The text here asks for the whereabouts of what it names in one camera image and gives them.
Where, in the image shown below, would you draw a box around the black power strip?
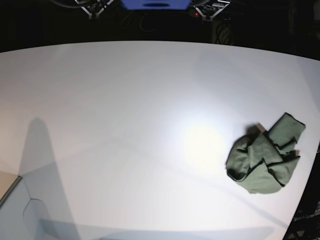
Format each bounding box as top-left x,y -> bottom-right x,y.
189,8 -> 240,22

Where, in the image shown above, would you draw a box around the blue box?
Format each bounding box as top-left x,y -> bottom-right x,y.
121,0 -> 191,10

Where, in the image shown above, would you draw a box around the green t-shirt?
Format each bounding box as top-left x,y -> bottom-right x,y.
225,113 -> 306,194

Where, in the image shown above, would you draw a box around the grey floor cables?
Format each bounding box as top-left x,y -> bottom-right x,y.
138,12 -> 173,33

